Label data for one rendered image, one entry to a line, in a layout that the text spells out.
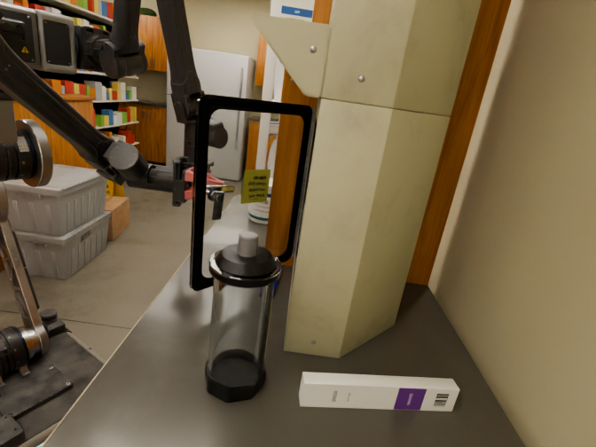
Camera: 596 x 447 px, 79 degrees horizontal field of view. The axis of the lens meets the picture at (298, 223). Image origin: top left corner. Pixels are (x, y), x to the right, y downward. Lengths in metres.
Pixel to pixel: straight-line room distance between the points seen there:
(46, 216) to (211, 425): 2.33
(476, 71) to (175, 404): 0.94
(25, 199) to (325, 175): 2.43
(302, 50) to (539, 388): 0.66
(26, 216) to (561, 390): 2.79
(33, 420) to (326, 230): 1.32
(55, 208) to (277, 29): 2.32
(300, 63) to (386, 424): 0.57
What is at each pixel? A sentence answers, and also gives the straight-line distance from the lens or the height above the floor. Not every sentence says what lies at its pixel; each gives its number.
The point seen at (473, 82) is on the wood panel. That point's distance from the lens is 1.03.
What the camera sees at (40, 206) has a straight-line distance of 2.80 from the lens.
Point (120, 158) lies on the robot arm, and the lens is 0.79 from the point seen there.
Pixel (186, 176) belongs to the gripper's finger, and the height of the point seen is 1.22.
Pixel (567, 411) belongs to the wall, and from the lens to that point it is 0.73.
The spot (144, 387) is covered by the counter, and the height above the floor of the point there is 0.94.
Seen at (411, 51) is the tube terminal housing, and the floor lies 1.49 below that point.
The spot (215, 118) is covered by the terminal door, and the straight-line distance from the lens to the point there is 0.71.
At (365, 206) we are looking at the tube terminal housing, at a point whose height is 1.25.
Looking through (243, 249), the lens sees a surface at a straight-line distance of 0.53.
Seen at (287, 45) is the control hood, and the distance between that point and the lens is 0.58.
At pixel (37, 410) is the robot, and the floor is 0.24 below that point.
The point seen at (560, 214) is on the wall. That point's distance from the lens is 0.76.
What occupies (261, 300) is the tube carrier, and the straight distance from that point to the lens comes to 0.54.
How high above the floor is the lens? 1.41
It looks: 20 degrees down
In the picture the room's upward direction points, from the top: 8 degrees clockwise
